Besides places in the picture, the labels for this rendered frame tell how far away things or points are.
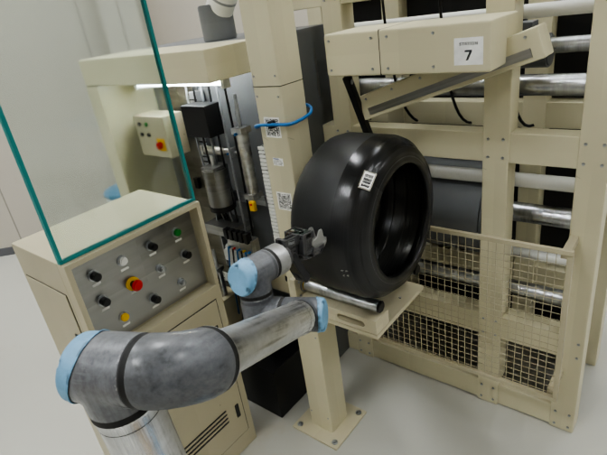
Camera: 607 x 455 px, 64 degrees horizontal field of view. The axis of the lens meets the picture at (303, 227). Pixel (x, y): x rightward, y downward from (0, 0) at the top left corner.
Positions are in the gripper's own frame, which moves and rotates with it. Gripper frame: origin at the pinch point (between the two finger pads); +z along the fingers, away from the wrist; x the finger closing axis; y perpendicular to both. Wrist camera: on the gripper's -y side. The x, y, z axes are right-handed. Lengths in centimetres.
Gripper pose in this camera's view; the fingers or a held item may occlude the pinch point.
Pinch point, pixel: (322, 240)
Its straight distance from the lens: 151.5
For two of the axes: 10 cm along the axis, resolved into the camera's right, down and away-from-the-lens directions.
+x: -7.8, -1.7, 6.0
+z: 6.2, -3.1, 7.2
